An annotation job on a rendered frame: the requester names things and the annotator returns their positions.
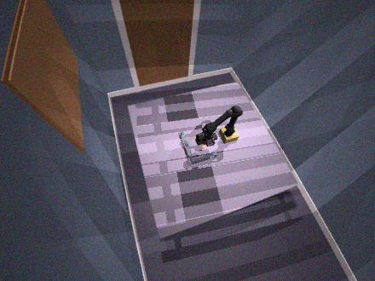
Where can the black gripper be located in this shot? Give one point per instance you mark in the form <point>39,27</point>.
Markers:
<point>213,136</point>

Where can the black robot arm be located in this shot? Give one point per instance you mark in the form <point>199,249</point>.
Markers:
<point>211,127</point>

